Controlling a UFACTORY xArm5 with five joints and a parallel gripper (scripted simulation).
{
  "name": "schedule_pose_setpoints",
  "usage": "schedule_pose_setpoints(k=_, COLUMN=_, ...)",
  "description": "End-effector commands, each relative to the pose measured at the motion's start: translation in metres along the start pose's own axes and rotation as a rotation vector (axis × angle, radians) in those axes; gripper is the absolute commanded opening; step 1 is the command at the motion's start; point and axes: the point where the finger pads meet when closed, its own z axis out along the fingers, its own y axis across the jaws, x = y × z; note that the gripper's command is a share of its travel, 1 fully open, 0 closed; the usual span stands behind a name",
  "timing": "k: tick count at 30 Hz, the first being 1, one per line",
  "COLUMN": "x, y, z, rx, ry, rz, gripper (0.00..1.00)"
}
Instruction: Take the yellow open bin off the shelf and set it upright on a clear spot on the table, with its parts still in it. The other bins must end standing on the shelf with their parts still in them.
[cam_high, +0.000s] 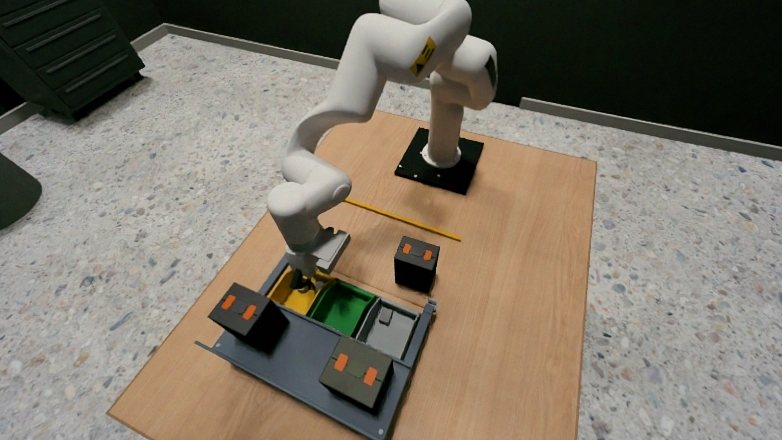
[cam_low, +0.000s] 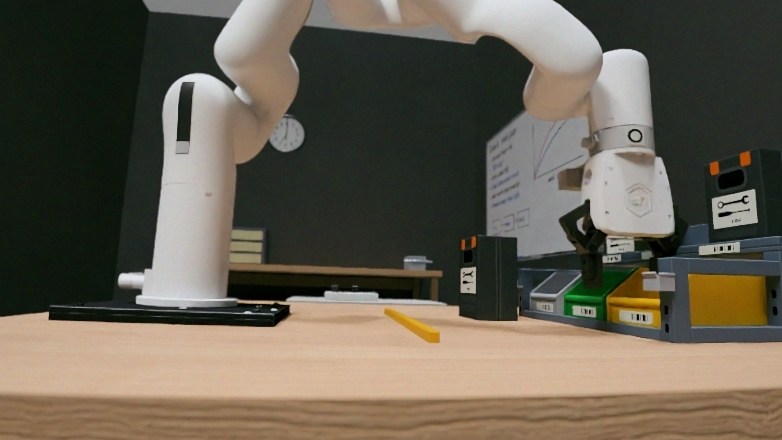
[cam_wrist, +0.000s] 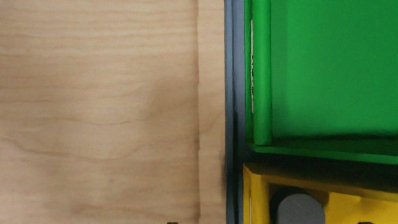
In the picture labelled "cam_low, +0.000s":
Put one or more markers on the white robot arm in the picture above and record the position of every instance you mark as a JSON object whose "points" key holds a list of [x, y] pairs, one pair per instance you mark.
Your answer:
{"points": [[202, 116]]}

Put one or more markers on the yellow bar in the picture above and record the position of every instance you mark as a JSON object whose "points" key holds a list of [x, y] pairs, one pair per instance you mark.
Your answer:
{"points": [[429, 334]]}

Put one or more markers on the green open bin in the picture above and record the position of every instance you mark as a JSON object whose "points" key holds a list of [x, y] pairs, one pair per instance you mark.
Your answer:
{"points": [[590, 302]]}

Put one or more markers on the grey open bin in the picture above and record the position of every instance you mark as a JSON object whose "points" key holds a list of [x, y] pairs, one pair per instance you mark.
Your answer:
{"points": [[548, 302]]}

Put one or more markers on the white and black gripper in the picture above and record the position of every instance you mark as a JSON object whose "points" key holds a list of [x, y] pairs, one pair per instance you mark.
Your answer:
{"points": [[631, 185]]}

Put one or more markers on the yellow open-front bin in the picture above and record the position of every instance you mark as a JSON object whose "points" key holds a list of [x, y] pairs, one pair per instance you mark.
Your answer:
{"points": [[714, 300]]}

